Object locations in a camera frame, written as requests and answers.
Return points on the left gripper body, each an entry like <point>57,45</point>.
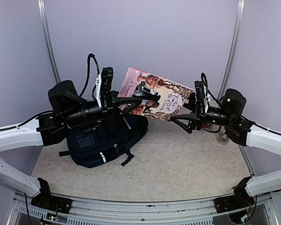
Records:
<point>75,117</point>

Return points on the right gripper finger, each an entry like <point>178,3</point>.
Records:
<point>188,122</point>
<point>189,100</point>

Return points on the front aluminium rail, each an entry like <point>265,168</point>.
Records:
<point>88,211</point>

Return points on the aluminium frame post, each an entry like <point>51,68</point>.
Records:
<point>48,42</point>
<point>233,47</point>

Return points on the navy blue backpack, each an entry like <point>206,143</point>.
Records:
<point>100,145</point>

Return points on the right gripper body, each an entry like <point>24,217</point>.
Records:
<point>225,119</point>

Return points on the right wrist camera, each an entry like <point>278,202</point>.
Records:
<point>202,97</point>

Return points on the left aluminium frame post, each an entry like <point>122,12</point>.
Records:
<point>48,42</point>

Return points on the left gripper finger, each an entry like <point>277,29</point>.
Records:
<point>133,100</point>
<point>145,108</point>

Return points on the red patterned plate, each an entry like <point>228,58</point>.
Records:
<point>206,125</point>

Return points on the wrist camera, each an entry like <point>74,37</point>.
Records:
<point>103,84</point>
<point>202,97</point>

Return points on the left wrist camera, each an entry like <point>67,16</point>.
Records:
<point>103,84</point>

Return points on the illustrated floral cover book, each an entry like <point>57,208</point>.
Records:
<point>141,83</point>

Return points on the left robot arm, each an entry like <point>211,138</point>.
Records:
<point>23,135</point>

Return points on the right aluminium frame post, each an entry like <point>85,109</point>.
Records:
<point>233,47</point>

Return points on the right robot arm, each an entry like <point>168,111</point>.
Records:
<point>261,146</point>

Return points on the white patterned mug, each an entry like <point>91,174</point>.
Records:
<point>222,138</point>

